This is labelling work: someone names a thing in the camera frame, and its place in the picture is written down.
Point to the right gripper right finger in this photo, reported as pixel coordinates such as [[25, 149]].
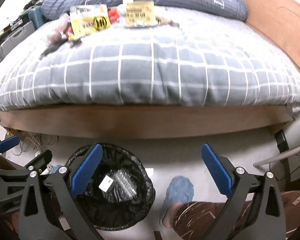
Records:
[[220, 168]]

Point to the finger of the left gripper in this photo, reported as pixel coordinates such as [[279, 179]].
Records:
[[9, 143], [40, 162]]

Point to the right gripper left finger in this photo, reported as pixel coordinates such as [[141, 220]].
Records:
[[82, 167]]

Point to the small white cardboard box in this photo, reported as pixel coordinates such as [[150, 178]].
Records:
[[106, 184]]

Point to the clear bubble wrap roll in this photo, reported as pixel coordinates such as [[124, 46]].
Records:
[[125, 187]]

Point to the yellow white snack wrapper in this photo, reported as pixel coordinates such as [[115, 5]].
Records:
[[87, 19]]

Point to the red plastic bag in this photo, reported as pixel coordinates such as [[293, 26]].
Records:
[[113, 15]]

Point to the yellow paper cup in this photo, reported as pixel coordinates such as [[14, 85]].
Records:
[[140, 14]]

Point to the dark snack box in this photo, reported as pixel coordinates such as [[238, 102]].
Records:
[[51, 48]]

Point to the clear pink plastic bag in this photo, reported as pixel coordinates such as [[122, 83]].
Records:
[[59, 26]]

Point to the black lined trash bin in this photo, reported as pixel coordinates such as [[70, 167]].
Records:
[[103, 209]]

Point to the right blue slipper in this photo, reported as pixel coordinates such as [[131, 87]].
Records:
[[179, 192]]

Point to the black power adapter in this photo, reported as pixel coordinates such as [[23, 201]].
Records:
[[281, 141]]

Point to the white chair leg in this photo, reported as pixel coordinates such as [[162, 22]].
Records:
[[281, 156]]

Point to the grey checked bed sheet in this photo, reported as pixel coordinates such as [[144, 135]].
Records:
[[204, 60]]

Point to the grey hard suitcase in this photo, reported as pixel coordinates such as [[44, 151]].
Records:
[[15, 38]]

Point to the clutter pile on suitcase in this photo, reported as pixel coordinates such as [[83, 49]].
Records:
[[21, 20]]

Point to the teal suitcase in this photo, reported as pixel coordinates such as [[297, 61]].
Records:
[[35, 15]]

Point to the crumpled white tissue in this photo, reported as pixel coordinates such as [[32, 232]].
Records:
[[122, 8]]

